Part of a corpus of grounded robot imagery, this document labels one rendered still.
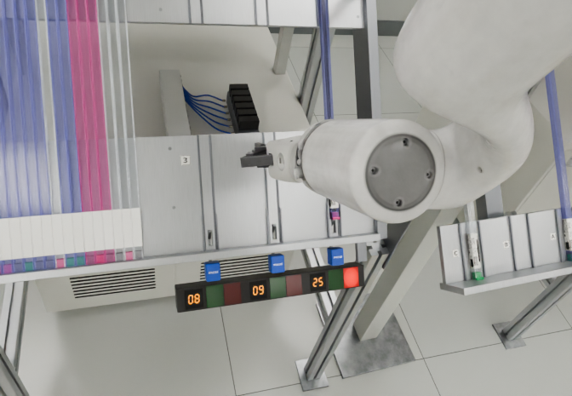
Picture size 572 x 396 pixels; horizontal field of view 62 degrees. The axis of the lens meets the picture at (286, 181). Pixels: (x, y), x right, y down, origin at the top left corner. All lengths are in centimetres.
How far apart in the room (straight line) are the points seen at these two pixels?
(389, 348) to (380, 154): 128
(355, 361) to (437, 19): 135
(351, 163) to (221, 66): 104
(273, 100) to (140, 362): 82
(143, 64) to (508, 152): 112
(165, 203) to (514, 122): 57
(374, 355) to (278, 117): 80
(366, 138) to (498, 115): 10
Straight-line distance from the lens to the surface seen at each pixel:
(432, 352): 169
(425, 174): 39
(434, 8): 29
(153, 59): 140
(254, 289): 85
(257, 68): 140
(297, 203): 83
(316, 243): 83
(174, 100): 118
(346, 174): 38
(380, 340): 162
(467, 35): 28
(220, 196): 80
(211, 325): 155
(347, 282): 90
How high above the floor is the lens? 138
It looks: 45 degrees down
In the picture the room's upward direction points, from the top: 14 degrees clockwise
